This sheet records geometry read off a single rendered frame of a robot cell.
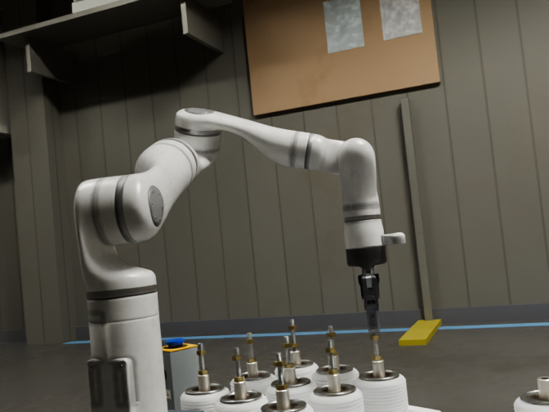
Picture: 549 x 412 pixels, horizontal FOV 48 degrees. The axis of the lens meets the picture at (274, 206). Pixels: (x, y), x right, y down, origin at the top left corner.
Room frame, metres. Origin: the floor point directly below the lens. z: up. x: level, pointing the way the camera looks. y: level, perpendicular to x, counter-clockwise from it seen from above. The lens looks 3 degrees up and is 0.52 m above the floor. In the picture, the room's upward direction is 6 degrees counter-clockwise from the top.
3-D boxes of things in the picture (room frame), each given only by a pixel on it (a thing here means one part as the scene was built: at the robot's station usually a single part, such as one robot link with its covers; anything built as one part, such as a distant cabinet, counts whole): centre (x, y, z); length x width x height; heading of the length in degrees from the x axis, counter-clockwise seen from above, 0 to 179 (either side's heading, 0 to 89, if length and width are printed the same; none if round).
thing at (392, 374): (1.18, -0.16, 0.25); 0.08 x 0.08 x 0.01
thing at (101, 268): (0.84, 0.22, 0.54); 0.09 x 0.09 x 0.17; 81
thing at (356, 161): (1.17, -0.16, 0.62); 0.09 x 0.07 x 0.15; 173
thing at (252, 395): (1.12, 0.09, 0.25); 0.08 x 0.08 x 0.01
